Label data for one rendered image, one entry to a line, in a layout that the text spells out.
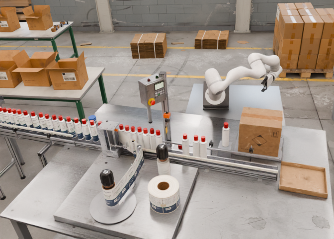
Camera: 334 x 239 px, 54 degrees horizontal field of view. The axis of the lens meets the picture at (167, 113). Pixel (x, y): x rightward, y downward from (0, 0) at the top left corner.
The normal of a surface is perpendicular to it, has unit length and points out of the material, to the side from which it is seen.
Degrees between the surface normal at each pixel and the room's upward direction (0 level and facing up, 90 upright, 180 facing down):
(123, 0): 90
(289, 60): 87
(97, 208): 0
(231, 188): 0
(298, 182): 0
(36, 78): 89
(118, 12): 90
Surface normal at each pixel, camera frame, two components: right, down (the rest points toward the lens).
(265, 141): -0.31, 0.54
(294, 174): -0.07, -0.84
